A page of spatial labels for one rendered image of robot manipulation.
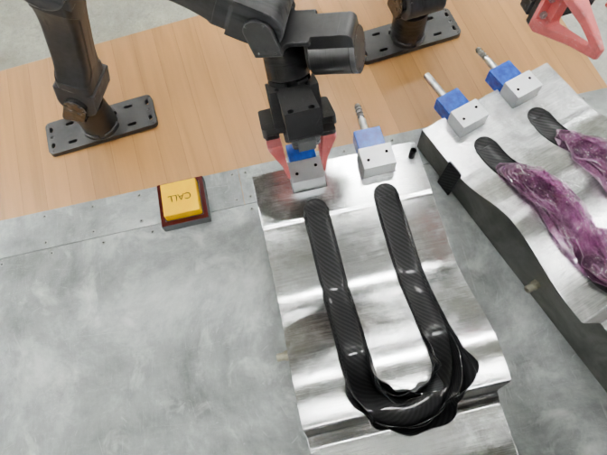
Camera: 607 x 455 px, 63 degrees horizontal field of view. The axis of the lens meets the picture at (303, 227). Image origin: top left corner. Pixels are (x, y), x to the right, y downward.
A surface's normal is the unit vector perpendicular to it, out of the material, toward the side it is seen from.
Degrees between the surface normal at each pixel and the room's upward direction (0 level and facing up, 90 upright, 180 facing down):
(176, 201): 0
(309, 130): 60
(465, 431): 0
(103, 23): 0
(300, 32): 14
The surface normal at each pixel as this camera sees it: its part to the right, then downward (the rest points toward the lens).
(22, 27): -0.04, -0.36
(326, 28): -0.28, -0.40
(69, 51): -0.15, 0.93
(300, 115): 0.16, 0.60
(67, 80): -0.18, 0.81
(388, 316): -0.15, -0.75
